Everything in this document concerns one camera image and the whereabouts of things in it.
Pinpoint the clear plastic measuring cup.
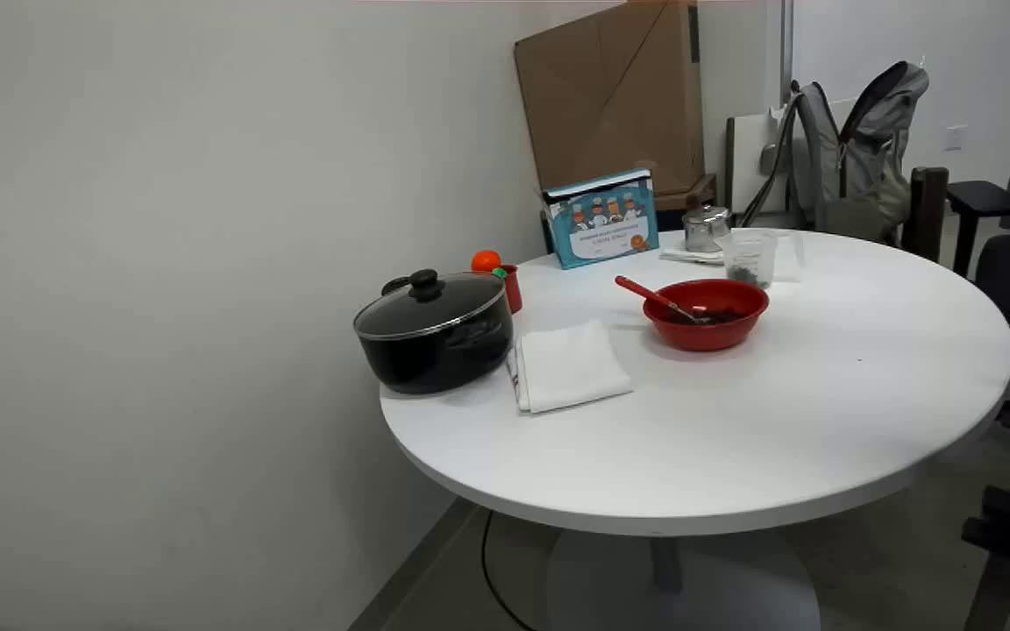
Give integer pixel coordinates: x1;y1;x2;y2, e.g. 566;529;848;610
721;223;782;290

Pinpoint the glass lid with black knob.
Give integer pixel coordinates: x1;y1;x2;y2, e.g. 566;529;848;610
355;266;511;345

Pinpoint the black cooking pot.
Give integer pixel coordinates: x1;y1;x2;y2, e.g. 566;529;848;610
351;278;514;395

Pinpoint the blue picture box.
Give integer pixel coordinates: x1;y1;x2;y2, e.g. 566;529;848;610
541;169;662;273

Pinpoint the red bowl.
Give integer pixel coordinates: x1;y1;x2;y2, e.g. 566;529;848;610
641;278;773;354

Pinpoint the small steel pot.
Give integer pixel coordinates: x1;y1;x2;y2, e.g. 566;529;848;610
679;201;732;257

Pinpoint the brown cardboard sheet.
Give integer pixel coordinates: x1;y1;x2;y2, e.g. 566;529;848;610
511;0;713;216

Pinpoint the white panel board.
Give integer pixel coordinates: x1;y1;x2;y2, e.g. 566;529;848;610
725;107;793;222

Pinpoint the grey backpack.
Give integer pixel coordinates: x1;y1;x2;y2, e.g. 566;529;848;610
740;60;932;242

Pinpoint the dark wooden chair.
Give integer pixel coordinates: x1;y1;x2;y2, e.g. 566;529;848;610
902;164;955;264

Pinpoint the red-handled metal spoon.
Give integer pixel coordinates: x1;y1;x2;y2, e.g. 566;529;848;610
609;273;713;326

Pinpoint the black floor cable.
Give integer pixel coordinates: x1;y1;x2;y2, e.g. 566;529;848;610
476;513;538;631

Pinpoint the white table pedestal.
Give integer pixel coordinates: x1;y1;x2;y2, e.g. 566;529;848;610
542;529;823;631

